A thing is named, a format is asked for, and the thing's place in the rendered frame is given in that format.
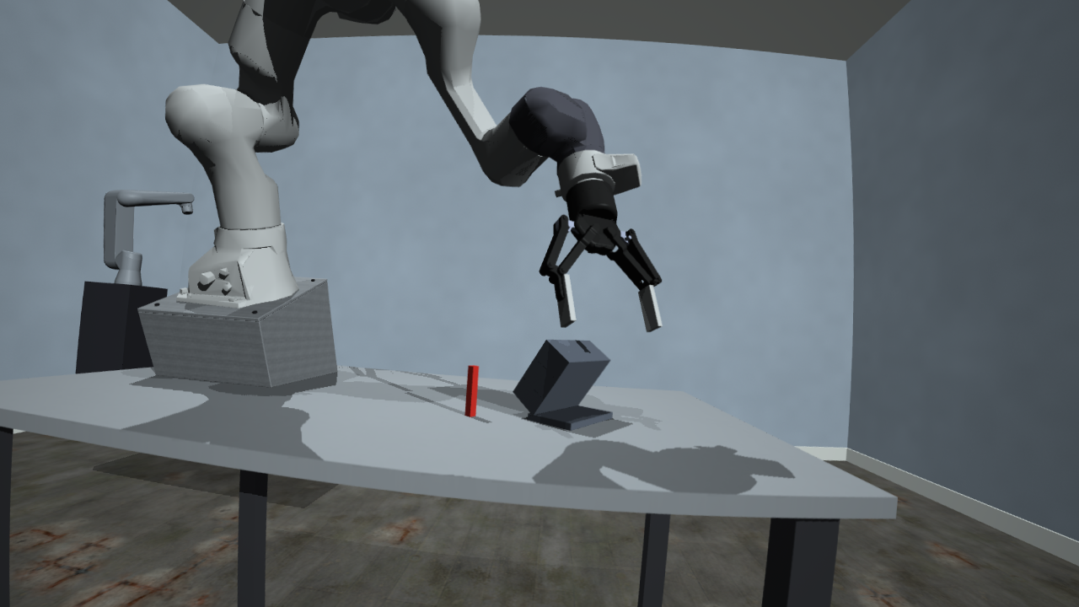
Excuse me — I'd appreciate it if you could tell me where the red rectangular bar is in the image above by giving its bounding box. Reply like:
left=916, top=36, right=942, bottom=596
left=465, top=365, right=479, bottom=417

